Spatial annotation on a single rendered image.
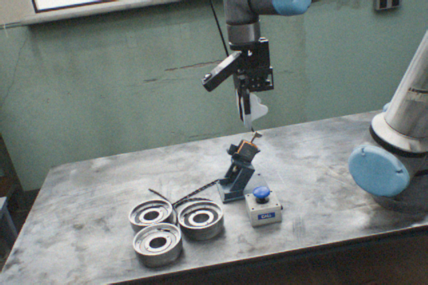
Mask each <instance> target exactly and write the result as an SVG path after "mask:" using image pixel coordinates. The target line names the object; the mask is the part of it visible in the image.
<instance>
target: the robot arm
mask: <svg viewBox="0 0 428 285"><path fill-rule="evenodd" d="M317 1H321V0H224V7H225V17H226V24H227V35H228V42H229V49H231V50H233V51H235V52H233V53H232V54H231V55H230V56H229V57H228V58H227V59H226V60H225V61H224V62H222V63H221V64H220V65H218V66H217V67H215V68H214V69H213V70H211V72H209V73H208V74H207V75H205V76H204V77H203V79H202V80H201V82H202V85H203V86H204V88H205V89H206V90H207V91H208V92H211V91H212V90H214V89H215V88H216V87H218V85H220V83H222V82H224V81H225V80H226V79H228V77H230V75H232V74H233V83H234V87H235V96H236V100H237V107H238V111H239V117H240V119H241V120H242V121H243V123H244V125H245V127H246V129H247V130H248V131H249V132H251V122H252V121H253V120H255V119H257V118H259V117H261V116H265V115H266V114H267V113H268V108H267V106H264V105H262V104H261V99H260V98H257V96H256V95H255V94H252V92H262V91H267V90H274V76H273V68H272V67H271V66H270V50H269V41H268V40H266V39H265V38H264V37H261V25H260V15H283V16H295V15H303V14H305V12H307V10H308V8H309V7H310V5H311V3H313V2H317ZM248 50H249V51H248ZM270 74H271V75H272V85H270V81H269V80H268V75H270ZM348 171H349V173H350V174H351V176H352V179H353V181H354V182H355V183H356V184H357V185H358V186H359V187H361V188H362V189H363V190H364V191H366V192H367V193H370V194H371V195H372V197H373V198H374V199H375V200H376V201H377V202H378V204H380V205H382V206H383V207H386V208H387V209H390V210H393V211H396V212H400V213H424V212H427V211H428V30H427V32H426V34H425V36H424V38H423V40H422V42H421V44H420V46H419V48H418V50H417V51H416V53H415V55H414V57H413V59H412V61H411V63H410V65H409V68H408V70H407V71H406V73H405V75H404V77H403V79H402V81H401V83H400V84H399V87H398V88H397V91H396V92H395V95H394V98H393V99H392V101H391V102H389V103H388V104H386V105H385V106H384V108H383V112H382V114H378V115H377V116H375V117H374V118H373V120H372V122H371V124H370V126H369V128H368V130H367V132H366V134H365V136H364V138H363V139H362V142H361V144H360V145H359V146H358V147H356V148H355V149H354V150H352V152H351V154H350V156H349V158H348Z"/></svg>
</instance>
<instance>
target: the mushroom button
mask: <svg viewBox="0 0 428 285"><path fill-rule="evenodd" d="M269 195H270V189H269V188H268V187H266V186H259V187H256V188H255V189H254V190H253V196H254V197H257V198H259V199H260V200H264V199H265V198H266V197H268V196H269Z"/></svg>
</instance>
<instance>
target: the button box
mask: <svg viewBox="0 0 428 285"><path fill-rule="evenodd" d="M245 204H246V210H247V214H248V216H249V219H250V222H251V225H252V227H256V226H261V225H267V224H271V223H277V222H281V221H282V215H281V210H282V209H283V207H282V205H280V203H279V201H278V198H277V196H276V194H275V192H274V190H270V195H269V196H268V197H266V198H265V199H264V200H260V199H259V198H257V197H254V196H253V193H252V194H247V195H245Z"/></svg>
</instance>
